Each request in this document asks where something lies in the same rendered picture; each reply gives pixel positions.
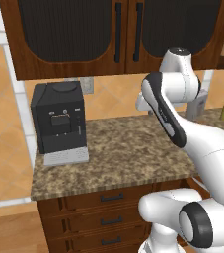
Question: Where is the brown drawer front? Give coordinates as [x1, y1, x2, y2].
[63, 206, 145, 232]
[63, 183, 155, 211]
[66, 225, 152, 253]

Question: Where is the pale grey canister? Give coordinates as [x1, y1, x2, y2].
[185, 88, 210, 121]

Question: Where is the grey wall socket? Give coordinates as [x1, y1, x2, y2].
[80, 76, 95, 96]

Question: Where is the black drawer handle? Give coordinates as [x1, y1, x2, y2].
[100, 235, 123, 247]
[100, 215, 124, 227]
[100, 193, 125, 203]

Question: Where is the brown base cupboard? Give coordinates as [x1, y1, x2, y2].
[36, 177, 214, 253]

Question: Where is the white window frame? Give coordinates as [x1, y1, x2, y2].
[0, 0, 37, 211]

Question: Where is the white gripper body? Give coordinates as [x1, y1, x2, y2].
[135, 92, 156, 116]

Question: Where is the black coffee machine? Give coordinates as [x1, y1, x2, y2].
[30, 80, 91, 167]

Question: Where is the brown cupboard door dark panel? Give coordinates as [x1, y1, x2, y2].
[125, 0, 224, 75]
[0, 0, 128, 81]

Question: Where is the black cupboard door handle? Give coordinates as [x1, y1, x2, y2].
[132, 2, 144, 63]
[113, 2, 123, 64]

